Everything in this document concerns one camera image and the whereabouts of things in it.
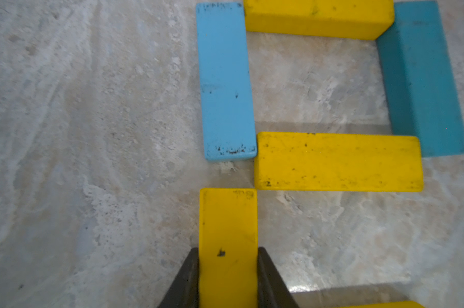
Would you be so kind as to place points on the teal block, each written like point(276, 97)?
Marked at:
point(419, 83)

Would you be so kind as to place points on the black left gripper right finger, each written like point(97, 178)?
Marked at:
point(272, 291)

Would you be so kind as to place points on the light blue block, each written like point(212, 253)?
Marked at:
point(228, 121)

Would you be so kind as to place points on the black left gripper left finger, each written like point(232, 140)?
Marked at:
point(184, 291)

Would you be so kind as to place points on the yellow block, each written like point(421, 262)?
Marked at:
point(346, 19)
point(228, 247)
point(404, 304)
point(289, 161)

